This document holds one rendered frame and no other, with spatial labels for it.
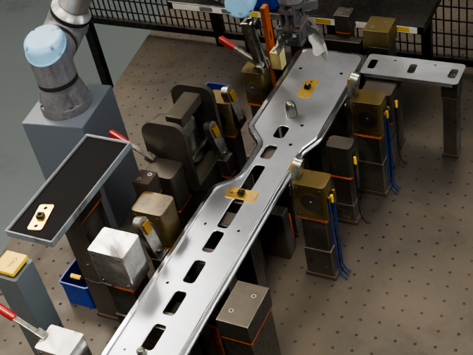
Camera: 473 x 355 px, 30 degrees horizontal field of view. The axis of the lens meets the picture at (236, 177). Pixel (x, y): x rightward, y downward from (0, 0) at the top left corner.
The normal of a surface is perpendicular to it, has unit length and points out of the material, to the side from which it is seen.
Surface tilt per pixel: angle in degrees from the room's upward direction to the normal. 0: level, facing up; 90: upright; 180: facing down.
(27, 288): 90
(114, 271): 90
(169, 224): 90
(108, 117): 90
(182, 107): 0
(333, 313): 0
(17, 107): 0
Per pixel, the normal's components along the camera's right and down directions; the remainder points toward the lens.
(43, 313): 0.89, 0.17
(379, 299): -0.17, -0.74
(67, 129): -0.31, 0.67
